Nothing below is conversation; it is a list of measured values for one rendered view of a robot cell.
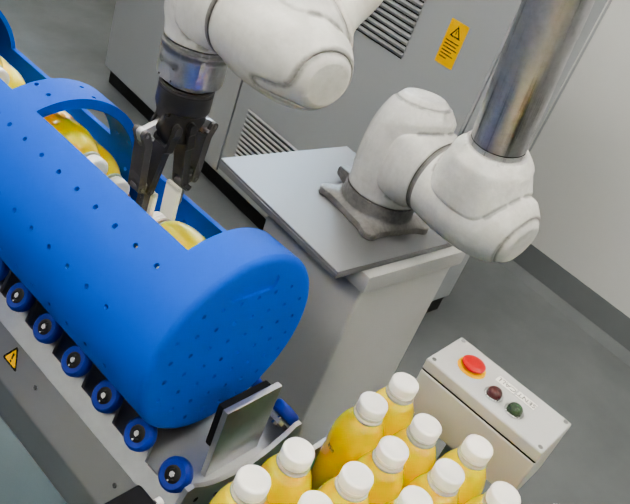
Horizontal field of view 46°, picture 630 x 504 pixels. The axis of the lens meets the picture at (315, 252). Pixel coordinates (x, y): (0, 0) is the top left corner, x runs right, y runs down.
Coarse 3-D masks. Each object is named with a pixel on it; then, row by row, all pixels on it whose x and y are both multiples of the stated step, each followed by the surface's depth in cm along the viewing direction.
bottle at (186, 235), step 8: (160, 224) 107; (168, 224) 106; (176, 224) 106; (184, 224) 106; (168, 232) 104; (176, 232) 104; (184, 232) 104; (192, 232) 105; (184, 240) 103; (192, 240) 103; (200, 240) 104
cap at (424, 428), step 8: (416, 416) 94; (424, 416) 95; (432, 416) 95; (416, 424) 93; (424, 424) 94; (432, 424) 94; (416, 432) 93; (424, 432) 92; (432, 432) 93; (440, 432) 93; (416, 440) 93; (424, 440) 93; (432, 440) 93
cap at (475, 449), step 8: (464, 440) 94; (472, 440) 94; (480, 440) 95; (464, 448) 93; (472, 448) 93; (480, 448) 93; (488, 448) 94; (464, 456) 93; (472, 456) 92; (480, 456) 92; (488, 456) 93; (472, 464) 93; (480, 464) 93
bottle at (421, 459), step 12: (396, 432) 97; (408, 432) 95; (408, 444) 94; (420, 444) 93; (432, 444) 94; (420, 456) 94; (432, 456) 95; (408, 468) 94; (420, 468) 94; (408, 480) 95
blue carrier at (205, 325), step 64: (0, 128) 101; (128, 128) 117; (0, 192) 99; (64, 192) 94; (0, 256) 104; (64, 256) 92; (128, 256) 88; (192, 256) 87; (256, 256) 88; (64, 320) 95; (128, 320) 86; (192, 320) 84; (256, 320) 96; (128, 384) 88; (192, 384) 94
